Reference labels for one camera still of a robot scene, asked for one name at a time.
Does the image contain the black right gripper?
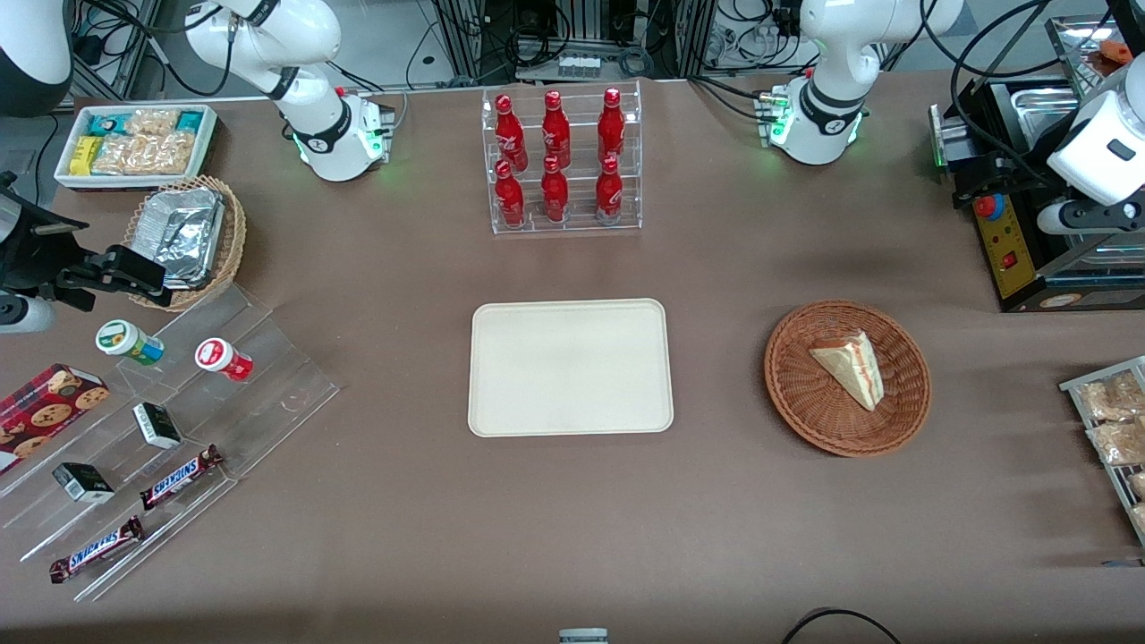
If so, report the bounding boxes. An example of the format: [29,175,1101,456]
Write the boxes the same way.
[0,175,174,310]

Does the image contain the triangular sandwich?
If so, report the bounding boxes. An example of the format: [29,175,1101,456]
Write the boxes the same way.
[810,330,886,412]

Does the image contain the tan wicker basket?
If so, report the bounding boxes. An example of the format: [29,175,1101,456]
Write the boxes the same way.
[123,174,247,312]

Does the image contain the cream rectangular tray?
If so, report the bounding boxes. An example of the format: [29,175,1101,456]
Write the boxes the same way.
[468,298,674,438]

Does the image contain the brown round wicker basket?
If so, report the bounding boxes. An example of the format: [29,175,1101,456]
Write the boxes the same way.
[764,300,933,458]

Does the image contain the tray of wrapped snacks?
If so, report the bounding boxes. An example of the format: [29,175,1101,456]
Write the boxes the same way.
[1060,356,1145,547]

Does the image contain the green lid cup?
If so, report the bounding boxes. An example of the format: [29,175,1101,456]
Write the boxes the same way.
[96,319,165,367]

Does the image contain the stacked aluminium foil containers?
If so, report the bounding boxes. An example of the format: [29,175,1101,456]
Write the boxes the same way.
[152,187,225,290]

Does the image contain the red lid cup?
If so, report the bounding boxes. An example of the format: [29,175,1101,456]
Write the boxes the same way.
[195,337,254,383]

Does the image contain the clear bags of crackers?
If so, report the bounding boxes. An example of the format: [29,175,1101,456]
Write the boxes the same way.
[93,108,195,176]

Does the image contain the small black box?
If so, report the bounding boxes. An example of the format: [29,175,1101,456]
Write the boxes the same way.
[52,462,115,504]
[132,402,182,450]

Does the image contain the white plastic snack bin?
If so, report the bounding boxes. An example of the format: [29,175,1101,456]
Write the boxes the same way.
[54,104,219,191]

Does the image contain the red cookie box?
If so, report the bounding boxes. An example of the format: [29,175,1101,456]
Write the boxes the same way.
[0,363,111,475]

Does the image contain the clear acrylic stepped shelf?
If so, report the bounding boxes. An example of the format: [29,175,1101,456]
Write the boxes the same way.
[0,284,341,602]

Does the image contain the Snickers chocolate bar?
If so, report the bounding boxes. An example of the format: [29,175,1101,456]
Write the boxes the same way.
[49,516,145,584]
[140,445,225,512]

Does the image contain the red cola bottle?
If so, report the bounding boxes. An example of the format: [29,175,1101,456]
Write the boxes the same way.
[495,161,526,226]
[541,156,570,223]
[596,157,623,221]
[495,94,529,172]
[541,90,572,169]
[598,87,625,163]

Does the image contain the clear acrylic bottle rack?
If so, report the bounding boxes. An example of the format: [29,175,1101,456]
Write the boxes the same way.
[481,79,643,236]

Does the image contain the black hot food display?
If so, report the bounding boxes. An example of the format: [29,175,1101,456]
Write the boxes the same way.
[929,13,1145,314]

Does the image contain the clear bag of snacks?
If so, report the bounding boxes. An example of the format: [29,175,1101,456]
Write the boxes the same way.
[1086,420,1145,467]
[1077,371,1145,422]

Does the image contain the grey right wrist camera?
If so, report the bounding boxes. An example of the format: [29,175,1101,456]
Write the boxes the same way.
[0,295,56,335]

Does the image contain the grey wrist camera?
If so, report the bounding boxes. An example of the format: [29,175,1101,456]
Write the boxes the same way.
[1037,199,1144,237]
[0,295,56,335]

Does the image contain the black cable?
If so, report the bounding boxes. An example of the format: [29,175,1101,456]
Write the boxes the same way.
[782,607,903,644]

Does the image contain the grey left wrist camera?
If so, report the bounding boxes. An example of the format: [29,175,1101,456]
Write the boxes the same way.
[1037,199,1144,237]

